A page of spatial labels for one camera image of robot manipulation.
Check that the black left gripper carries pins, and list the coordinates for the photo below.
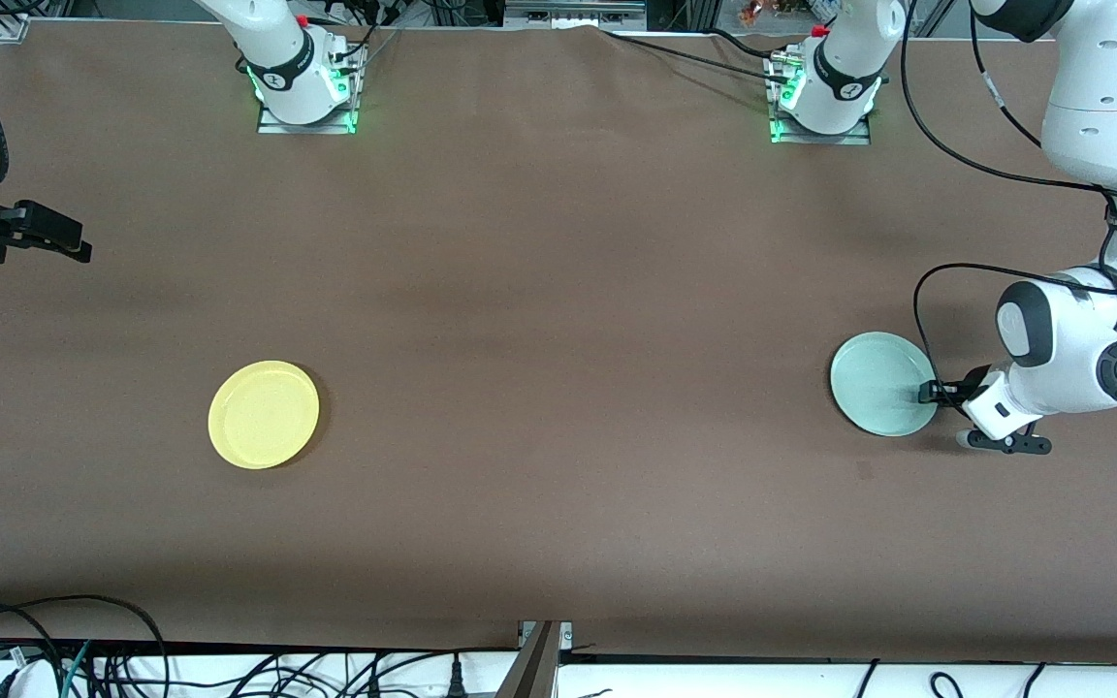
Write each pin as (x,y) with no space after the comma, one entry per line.
(958,390)

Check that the black power plug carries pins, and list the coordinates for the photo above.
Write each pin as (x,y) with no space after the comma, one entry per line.
(458,683)

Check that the aluminium profile post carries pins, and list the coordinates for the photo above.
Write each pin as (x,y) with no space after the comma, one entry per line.
(534,669)

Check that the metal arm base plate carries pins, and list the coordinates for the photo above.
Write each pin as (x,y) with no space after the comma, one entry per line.
(272,127)
(854,138)

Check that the pale green round plate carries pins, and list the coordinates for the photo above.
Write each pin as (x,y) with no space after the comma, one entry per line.
(878,383)

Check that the white workbench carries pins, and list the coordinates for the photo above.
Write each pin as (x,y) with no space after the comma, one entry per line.
(714,683)

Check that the brown table cover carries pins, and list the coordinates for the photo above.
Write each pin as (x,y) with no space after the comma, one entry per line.
(558,242)

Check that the yellow round plate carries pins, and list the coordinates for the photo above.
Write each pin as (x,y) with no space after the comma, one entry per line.
(263,415)

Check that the aluminium corner bracket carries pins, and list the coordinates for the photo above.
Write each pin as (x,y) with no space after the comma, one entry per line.
(14,29)

